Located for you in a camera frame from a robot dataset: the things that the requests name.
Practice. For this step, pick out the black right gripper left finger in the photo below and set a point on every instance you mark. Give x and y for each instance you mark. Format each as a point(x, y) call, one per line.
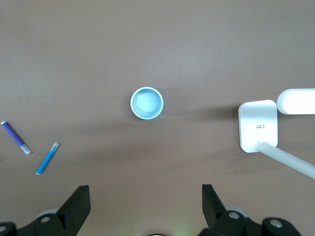
point(71, 214)

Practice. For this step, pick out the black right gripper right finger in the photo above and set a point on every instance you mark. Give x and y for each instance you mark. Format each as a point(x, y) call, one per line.
point(221, 221)

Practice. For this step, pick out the blue marker pen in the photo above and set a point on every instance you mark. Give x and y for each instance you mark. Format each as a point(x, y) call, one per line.
point(46, 159)

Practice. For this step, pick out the purple marker pen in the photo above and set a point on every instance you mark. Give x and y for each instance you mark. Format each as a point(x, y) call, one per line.
point(13, 135)

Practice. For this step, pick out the light blue plastic cup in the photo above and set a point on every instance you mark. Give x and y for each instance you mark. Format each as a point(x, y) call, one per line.
point(147, 102)

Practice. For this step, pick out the brown table mat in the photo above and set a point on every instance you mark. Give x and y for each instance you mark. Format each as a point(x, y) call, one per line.
point(157, 49)

